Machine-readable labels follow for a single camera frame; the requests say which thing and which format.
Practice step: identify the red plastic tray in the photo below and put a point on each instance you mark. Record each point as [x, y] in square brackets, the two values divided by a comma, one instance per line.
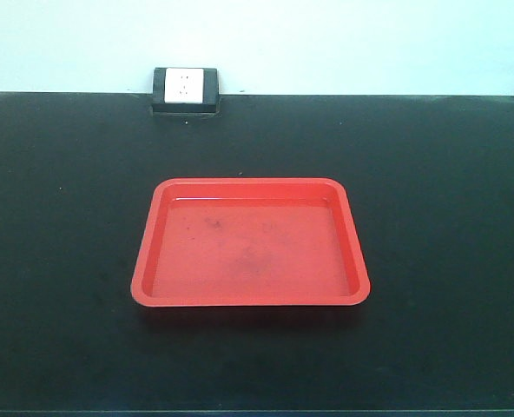
[227, 242]

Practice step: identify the white socket black housing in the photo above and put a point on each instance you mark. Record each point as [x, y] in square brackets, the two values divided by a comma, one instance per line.
[185, 91]

